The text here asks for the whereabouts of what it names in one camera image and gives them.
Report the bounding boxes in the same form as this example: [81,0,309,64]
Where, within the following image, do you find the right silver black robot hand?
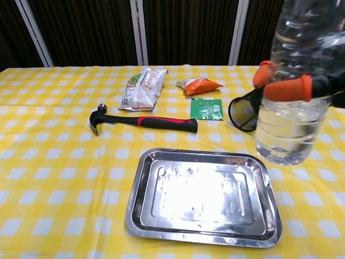
[252,60,345,109]

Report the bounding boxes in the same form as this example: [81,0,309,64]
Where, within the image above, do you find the transparent plastic water bottle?
[254,0,345,166]

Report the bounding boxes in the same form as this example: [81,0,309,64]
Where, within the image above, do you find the rectangular metal tray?
[125,147,283,248]

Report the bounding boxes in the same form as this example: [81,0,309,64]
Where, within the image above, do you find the black mesh pen holder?
[228,87,264,133]

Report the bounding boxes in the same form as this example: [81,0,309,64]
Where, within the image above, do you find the green flat sachet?
[190,98,225,121]

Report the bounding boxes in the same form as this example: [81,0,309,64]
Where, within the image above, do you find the orange white snack pouch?
[176,77,224,96]

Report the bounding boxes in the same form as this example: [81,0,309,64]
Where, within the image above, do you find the black red claw hammer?
[89,103,198,137]

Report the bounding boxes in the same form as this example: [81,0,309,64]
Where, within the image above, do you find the white printed snack bag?
[118,67,169,112]

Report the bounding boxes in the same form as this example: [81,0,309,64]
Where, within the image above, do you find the yellow white checked tablecloth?
[0,64,345,259]

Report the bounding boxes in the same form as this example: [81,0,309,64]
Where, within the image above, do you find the white partition post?
[129,0,149,66]
[229,0,250,66]
[15,0,54,67]

